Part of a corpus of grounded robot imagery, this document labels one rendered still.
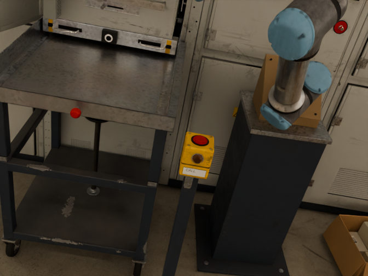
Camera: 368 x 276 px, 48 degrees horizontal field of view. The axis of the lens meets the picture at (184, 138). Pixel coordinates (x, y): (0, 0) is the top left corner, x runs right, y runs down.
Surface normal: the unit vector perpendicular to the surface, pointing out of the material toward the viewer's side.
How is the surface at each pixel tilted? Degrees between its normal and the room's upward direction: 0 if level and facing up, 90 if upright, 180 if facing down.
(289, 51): 117
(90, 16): 90
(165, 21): 90
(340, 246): 77
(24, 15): 90
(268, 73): 45
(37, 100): 90
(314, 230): 0
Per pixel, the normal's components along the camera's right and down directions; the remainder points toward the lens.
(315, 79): 0.22, -0.27
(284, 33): -0.71, 0.62
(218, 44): -0.05, 0.55
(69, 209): 0.17, -0.82
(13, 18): 0.90, 0.36
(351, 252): -0.90, -0.31
